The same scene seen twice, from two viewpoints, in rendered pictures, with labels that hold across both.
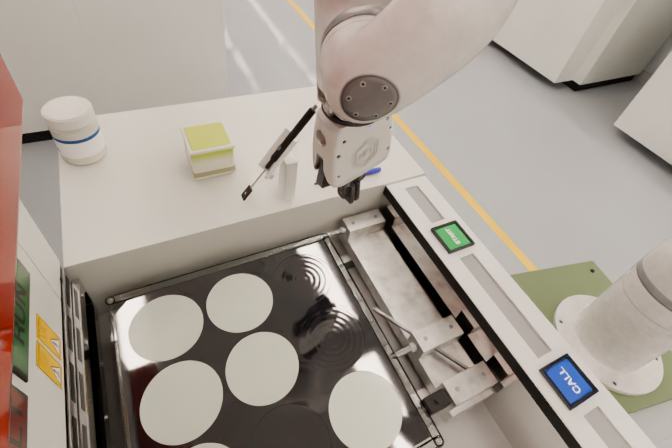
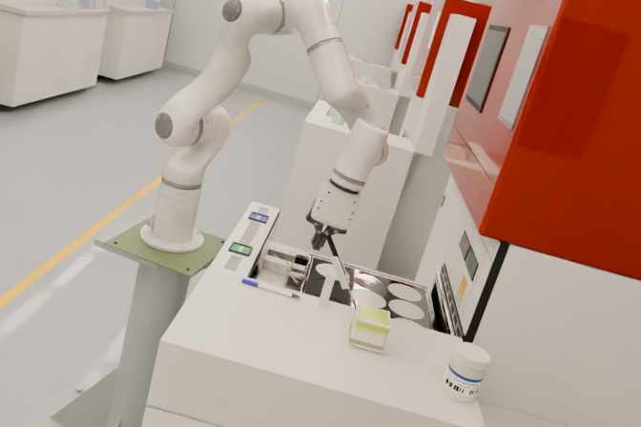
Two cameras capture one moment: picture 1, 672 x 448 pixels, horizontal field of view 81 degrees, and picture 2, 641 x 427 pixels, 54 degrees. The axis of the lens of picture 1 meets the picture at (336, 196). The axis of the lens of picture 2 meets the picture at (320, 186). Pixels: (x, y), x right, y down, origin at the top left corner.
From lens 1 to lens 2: 179 cm
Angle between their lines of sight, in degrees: 110
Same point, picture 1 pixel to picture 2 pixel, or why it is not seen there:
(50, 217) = not seen: outside the picture
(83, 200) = not seen: hidden behind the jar
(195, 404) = (401, 306)
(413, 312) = (274, 277)
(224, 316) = not seen: hidden behind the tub
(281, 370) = (361, 294)
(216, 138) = (367, 310)
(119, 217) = (432, 343)
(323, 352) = (337, 287)
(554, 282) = (152, 254)
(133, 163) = (422, 368)
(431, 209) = (231, 260)
